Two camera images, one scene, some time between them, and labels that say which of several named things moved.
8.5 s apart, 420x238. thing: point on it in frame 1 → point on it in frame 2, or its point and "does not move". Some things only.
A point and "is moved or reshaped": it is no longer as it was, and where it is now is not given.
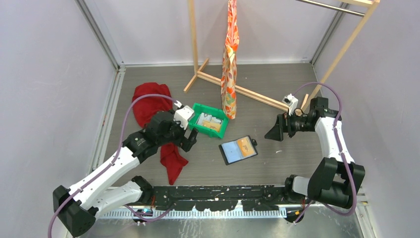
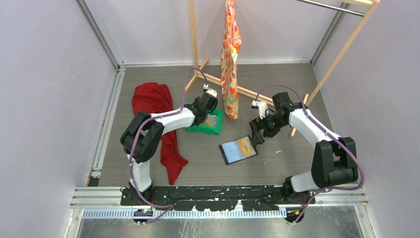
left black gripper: [186, 143] → [196, 99]
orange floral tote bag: [229, 73] does not move
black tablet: [238, 149] does not move
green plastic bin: [208, 120] is moved or reshaped
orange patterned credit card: [245, 147] does not move
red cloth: [143, 109] does not move
